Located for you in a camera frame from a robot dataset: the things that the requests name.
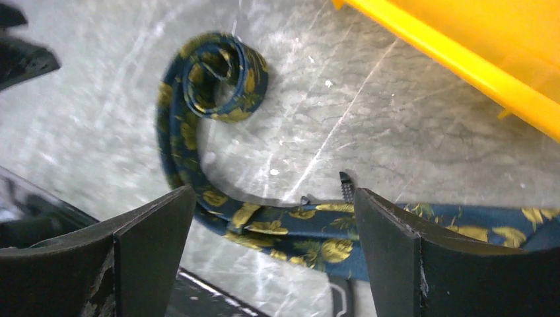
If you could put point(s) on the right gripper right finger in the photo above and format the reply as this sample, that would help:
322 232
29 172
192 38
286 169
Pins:
419 268

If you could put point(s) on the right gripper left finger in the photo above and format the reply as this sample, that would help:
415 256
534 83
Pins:
123 266

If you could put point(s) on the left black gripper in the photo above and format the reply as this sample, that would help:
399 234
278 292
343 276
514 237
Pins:
21 60

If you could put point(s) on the blue yellow floral tie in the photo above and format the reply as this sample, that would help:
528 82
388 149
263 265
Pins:
272 146

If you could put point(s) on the yellow plastic tray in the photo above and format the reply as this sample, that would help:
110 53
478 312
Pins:
508 50

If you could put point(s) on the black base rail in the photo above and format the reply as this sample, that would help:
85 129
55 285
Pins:
29 215

